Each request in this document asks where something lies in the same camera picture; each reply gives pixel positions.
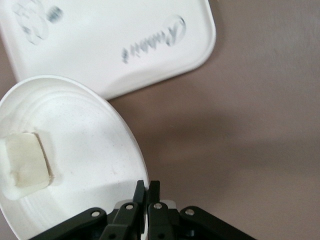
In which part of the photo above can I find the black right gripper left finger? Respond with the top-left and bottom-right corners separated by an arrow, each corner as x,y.
29,179 -> 146,240

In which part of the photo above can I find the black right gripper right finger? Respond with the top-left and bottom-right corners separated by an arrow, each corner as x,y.
146,180 -> 257,240

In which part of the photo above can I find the round cream plate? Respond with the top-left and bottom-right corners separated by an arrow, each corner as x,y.
0,74 -> 151,239

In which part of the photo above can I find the small white steamed bun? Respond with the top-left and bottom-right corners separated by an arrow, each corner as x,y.
0,131 -> 57,201

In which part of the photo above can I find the brown table cover sheet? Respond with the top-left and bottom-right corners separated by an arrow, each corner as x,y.
0,0 -> 320,240

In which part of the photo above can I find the cream rabbit print tray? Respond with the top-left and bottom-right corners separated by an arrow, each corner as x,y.
0,0 -> 217,101

